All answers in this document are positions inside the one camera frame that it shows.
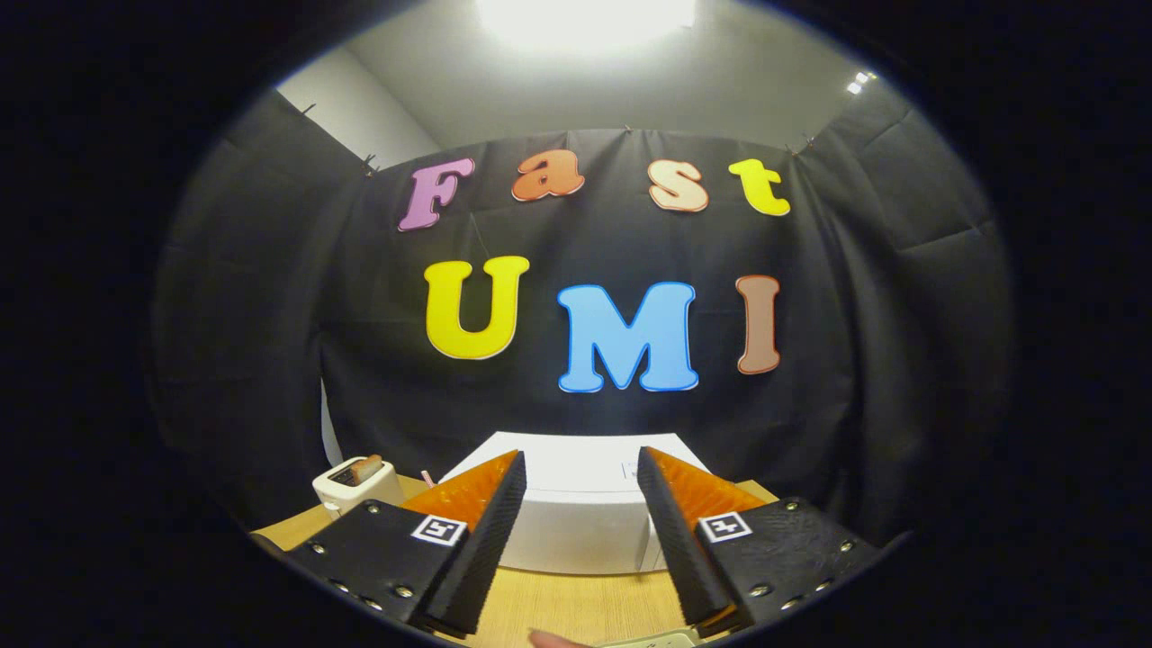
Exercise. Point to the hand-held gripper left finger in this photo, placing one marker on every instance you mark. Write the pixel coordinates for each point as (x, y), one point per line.
(481, 553)

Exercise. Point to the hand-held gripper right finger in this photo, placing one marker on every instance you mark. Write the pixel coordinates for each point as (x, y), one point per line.
(684, 549)

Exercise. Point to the white microwave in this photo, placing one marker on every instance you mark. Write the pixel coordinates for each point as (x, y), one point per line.
(576, 531)

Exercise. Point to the white plate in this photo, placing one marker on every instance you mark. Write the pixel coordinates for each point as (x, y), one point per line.
(652, 642)

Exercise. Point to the white toaster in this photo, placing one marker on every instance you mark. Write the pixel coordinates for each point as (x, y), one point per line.
(355, 497)

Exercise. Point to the small ceiling spotlight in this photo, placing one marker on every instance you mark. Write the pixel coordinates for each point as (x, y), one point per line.
(859, 83)

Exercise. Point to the bright ceiling light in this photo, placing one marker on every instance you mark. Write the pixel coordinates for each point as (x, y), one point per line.
(585, 22)

